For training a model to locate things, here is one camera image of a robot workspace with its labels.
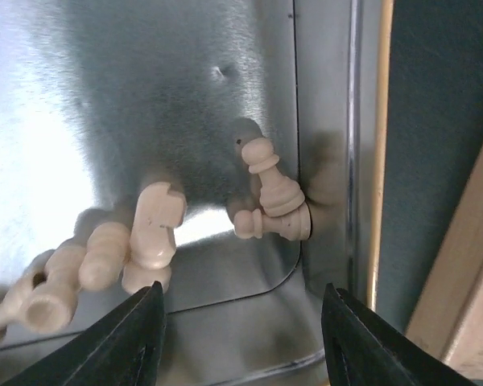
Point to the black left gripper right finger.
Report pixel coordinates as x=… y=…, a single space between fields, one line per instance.
x=361 y=348

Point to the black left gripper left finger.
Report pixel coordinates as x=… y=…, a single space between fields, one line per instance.
x=122 y=348

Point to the white chess knight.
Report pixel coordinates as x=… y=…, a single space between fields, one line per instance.
x=160 y=210

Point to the wooden chess board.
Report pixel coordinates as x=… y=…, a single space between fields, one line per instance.
x=467 y=281

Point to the white pawn lying in tin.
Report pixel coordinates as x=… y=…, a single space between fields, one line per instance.
x=296 y=225

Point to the yellow tin box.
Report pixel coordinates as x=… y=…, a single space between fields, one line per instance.
x=100 y=98

